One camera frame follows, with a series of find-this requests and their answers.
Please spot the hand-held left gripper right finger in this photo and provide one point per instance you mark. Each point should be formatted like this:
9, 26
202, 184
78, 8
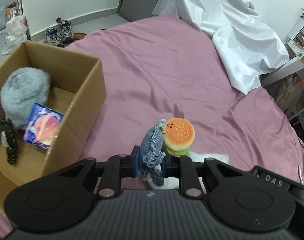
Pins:
164, 167

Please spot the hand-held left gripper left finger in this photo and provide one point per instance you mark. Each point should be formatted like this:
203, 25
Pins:
136, 162

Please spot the blue denim scrunchie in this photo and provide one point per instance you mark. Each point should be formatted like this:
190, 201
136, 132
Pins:
152, 150

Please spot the burger plush toy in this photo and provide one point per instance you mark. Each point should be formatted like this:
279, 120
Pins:
179, 133

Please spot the brown cardboard box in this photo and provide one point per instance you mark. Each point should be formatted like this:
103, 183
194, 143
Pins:
79, 105

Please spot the blue snack packet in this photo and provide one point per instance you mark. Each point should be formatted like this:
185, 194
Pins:
42, 127

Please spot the black lace hair accessory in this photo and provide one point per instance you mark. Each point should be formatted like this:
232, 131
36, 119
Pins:
9, 140

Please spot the grey furry paw plush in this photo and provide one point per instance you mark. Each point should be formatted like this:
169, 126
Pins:
24, 90

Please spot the orange shopping bag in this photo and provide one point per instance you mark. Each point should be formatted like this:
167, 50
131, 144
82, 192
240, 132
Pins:
289, 92

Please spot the pink bed sheet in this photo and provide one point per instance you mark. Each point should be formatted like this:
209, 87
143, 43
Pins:
166, 67

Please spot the white desk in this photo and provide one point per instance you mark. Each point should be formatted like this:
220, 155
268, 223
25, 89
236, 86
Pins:
286, 65

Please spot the white cover sheet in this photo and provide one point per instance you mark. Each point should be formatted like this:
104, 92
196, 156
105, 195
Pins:
229, 30

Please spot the clear plastic bag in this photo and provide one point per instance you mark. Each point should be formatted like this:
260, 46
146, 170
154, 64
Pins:
13, 43

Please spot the white plastic bag red print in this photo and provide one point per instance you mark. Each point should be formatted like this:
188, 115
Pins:
16, 25

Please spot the orange and white carton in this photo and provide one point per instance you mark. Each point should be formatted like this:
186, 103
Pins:
11, 10

